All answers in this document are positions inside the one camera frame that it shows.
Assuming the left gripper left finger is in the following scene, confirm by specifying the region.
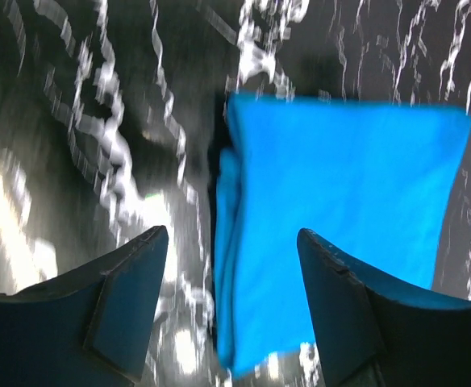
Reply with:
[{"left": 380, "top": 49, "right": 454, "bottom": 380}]
[{"left": 0, "top": 226, "right": 168, "bottom": 386}]

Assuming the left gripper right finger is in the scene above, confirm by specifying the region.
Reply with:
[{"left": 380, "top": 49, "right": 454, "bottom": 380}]
[{"left": 297, "top": 228, "right": 471, "bottom": 386}]

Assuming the blue t shirt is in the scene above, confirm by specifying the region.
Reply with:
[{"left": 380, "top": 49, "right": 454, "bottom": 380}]
[{"left": 214, "top": 93, "right": 471, "bottom": 379}]

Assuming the black marbled table mat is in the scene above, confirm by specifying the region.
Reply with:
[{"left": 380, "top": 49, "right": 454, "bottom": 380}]
[{"left": 0, "top": 1, "right": 471, "bottom": 386}]

